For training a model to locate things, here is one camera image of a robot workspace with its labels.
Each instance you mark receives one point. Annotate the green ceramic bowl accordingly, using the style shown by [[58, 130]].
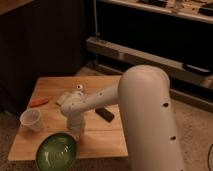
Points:
[[57, 152]]

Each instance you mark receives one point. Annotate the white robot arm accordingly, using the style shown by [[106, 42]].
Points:
[[143, 97]]

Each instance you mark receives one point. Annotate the clear plastic cup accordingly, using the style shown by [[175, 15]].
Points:
[[31, 118]]

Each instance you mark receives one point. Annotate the metal shelf rack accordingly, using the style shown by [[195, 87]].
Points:
[[181, 47]]

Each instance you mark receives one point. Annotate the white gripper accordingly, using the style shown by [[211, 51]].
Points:
[[76, 124]]

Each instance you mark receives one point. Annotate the orange carrot toy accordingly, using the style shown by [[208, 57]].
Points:
[[38, 102]]

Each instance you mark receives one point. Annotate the small white spool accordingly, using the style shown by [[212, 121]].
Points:
[[79, 87]]

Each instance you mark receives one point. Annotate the black rectangular remote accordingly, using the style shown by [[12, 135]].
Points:
[[105, 114]]

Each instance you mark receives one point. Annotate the white rectangular block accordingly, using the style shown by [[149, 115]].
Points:
[[62, 98]]

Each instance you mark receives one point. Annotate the wooden table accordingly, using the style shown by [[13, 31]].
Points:
[[97, 138]]

